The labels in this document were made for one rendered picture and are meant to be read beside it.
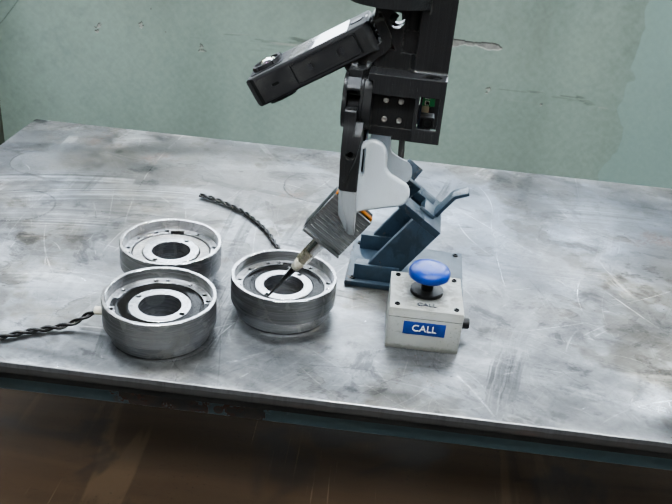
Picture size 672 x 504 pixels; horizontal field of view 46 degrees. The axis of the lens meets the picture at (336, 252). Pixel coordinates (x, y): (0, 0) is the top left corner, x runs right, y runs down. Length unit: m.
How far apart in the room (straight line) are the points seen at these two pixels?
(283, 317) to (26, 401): 0.47
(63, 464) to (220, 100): 1.61
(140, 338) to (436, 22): 0.36
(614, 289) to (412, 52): 0.42
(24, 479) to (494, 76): 1.77
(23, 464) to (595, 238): 0.75
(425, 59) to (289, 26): 1.72
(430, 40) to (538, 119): 1.80
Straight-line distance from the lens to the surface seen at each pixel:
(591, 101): 2.44
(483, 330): 0.82
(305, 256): 0.73
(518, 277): 0.93
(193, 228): 0.89
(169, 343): 0.72
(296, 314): 0.75
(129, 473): 0.99
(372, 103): 0.65
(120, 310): 0.75
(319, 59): 0.65
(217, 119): 2.47
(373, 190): 0.67
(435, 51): 0.64
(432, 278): 0.75
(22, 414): 1.10
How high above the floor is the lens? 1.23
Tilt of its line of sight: 28 degrees down
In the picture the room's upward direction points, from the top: 5 degrees clockwise
